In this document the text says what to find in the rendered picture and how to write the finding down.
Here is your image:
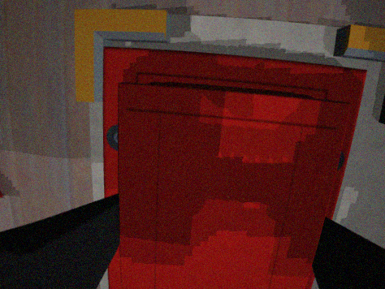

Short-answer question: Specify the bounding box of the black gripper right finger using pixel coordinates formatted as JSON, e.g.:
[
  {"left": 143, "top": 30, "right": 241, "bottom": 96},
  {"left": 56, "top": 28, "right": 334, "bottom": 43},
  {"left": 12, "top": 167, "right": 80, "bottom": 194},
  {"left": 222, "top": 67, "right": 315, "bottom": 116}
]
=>
[{"left": 312, "top": 217, "right": 385, "bottom": 289}]

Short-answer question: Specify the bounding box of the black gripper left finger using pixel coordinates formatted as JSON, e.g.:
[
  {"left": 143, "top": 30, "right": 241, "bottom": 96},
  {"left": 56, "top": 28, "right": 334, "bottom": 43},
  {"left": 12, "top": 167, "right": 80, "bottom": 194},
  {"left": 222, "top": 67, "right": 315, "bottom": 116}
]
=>
[{"left": 0, "top": 194, "right": 120, "bottom": 289}]

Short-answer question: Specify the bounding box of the grey flat plate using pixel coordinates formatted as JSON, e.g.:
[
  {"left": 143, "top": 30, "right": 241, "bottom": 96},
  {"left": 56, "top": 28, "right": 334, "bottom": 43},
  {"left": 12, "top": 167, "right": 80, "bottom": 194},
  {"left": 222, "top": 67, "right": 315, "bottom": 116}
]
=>
[{"left": 74, "top": 9, "right": 385, "bottom": 249}]

